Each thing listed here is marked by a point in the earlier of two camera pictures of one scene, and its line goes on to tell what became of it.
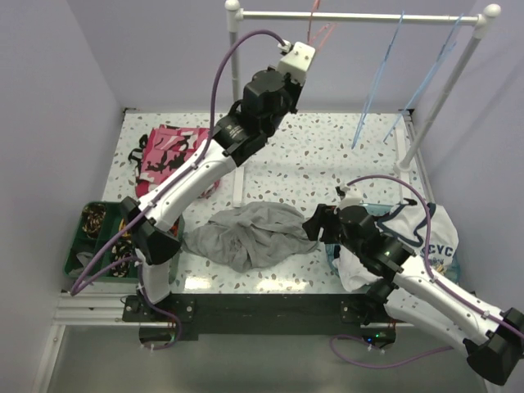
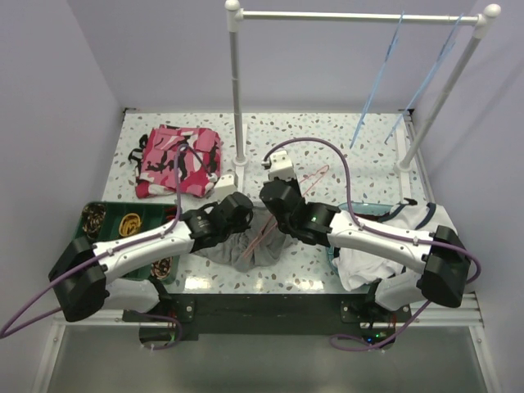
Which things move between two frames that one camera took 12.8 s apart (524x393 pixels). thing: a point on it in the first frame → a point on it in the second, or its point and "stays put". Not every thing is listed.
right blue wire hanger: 439,62 stays put
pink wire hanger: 320,38 → 267,229
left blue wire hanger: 378,79 stays put
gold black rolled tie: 92,217 stays put
